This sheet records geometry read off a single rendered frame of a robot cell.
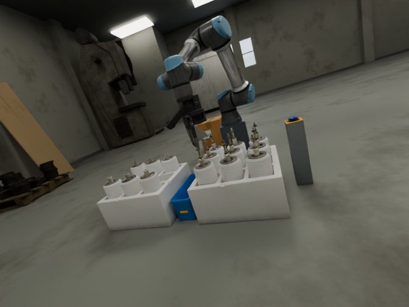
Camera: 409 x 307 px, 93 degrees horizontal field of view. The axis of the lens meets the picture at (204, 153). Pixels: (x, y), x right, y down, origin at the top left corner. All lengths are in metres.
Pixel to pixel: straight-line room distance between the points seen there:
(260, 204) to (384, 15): 9.62
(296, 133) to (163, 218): 0.73
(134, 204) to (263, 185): 0.61
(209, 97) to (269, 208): 6.44
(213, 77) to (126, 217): 6.36
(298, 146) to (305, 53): 8.03
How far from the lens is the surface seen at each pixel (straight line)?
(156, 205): 0.97
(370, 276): 0.69
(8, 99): 4.53
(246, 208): 0.83
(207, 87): 7.09
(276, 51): 8.65
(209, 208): 0.86
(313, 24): 9.13
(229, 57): 1.23
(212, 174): 0.83
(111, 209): 1.15
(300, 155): 0.98
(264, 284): 0.67
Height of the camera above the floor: 0.52
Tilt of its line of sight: 15 degrees down
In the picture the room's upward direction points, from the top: 17 degrees counter-clockwise
